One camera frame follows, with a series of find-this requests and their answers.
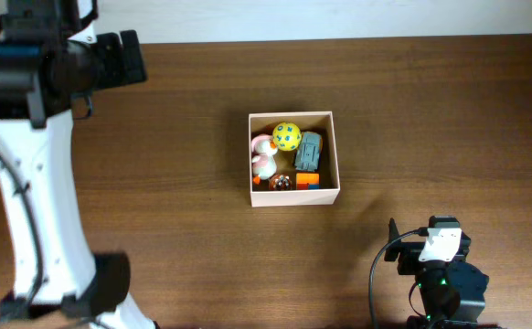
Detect multicolour puzzle cube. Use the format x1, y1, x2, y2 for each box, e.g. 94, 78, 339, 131
296, 172, 320, 190

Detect yellow and grey toy truck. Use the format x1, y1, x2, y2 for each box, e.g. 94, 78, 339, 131
294, 132, 323, 172

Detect orange lattice ball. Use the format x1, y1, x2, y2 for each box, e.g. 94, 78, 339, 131
269, 174, 293, 191

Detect white duck toy pink hat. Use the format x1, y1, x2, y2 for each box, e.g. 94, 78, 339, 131
250, 134, 278, 185

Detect yellow ball blue letters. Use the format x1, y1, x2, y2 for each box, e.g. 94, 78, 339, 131
272, 122, 302, 151

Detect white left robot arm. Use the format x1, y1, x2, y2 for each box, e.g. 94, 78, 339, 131
0, 1, 154, 328

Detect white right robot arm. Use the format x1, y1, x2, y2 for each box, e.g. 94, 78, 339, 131
385, 235, 489, 329

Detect beige open cardboard box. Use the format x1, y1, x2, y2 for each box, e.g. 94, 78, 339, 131
248, 111, 341, 207

